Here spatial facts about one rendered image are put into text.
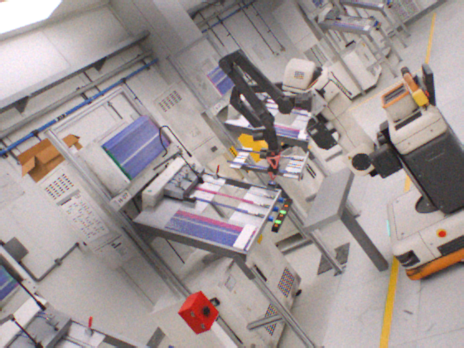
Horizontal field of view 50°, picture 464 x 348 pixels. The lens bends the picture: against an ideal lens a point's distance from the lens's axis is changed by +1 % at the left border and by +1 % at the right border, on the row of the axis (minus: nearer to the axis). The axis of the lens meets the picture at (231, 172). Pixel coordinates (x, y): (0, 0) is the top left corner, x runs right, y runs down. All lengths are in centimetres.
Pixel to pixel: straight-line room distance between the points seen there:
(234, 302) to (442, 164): 139
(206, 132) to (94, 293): 165
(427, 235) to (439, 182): 29
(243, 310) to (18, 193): 223
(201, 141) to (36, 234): 154
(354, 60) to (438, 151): 482
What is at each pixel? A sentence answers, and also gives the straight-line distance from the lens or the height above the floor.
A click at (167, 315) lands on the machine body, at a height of 56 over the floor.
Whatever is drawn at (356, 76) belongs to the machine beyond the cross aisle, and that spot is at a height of 29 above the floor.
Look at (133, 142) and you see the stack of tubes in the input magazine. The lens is 320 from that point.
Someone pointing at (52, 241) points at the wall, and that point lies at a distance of 444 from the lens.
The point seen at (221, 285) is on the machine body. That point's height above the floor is 59.
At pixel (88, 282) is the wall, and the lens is 449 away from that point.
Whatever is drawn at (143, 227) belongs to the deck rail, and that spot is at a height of 114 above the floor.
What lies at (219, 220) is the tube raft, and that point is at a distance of 297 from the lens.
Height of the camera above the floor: 161
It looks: 11 degrees down
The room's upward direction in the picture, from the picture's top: 38 degrees counter-clockwise
